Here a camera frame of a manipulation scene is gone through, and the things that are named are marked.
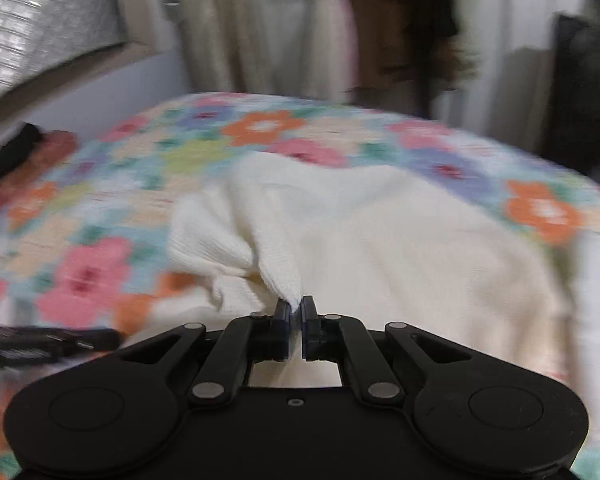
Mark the silver quilted window panel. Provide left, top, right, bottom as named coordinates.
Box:
left=0, top=0, right=132, bottom=109

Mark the cream knit sweater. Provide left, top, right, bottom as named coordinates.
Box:
left=125, top=152, right=581, bottom=391

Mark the floral quilted blanket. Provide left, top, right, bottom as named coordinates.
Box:
left=0, top=91, right=600, bottom=480

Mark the black garment bag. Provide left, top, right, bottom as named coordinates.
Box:
left=539, top=12, right=600, bottom=177

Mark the black folded cloth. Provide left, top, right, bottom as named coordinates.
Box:
left=0, top=122, right=44, bottom=194

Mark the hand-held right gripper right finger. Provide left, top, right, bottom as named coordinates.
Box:
left=300, top=295, right=475, bottom=404

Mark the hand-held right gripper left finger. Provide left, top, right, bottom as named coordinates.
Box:
left=115, top=298, right=293, bottom=408

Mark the pink hanging dress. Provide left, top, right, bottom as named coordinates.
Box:
left=329, top=0, right=359, bottom=94

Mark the black hanging garment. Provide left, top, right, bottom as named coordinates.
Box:
left=404, top=0, right=463, bottom=117

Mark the beige curtain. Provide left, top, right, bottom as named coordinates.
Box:
left=167, top=0, right=277, bottom=97

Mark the brown hanging garment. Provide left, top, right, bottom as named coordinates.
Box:
left=346, top=0, right=482, bottom=92

